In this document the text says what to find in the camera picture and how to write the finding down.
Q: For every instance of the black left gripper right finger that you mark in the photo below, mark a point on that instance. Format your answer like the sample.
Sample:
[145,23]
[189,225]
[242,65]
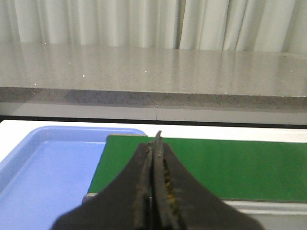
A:
[183,203]

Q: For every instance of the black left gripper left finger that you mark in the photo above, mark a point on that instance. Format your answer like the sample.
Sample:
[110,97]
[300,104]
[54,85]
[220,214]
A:
[123,205]

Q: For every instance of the green conveyor belt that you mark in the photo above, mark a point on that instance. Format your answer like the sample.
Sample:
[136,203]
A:
[246,170]

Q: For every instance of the blue plastic tray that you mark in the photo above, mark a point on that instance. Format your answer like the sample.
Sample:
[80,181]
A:
[49,172]

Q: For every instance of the grey stone countertop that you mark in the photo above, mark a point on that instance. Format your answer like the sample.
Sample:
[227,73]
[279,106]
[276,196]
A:
[100,82]

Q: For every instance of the white pleated curtain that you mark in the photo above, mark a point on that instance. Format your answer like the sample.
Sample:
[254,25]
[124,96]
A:
[237,25]

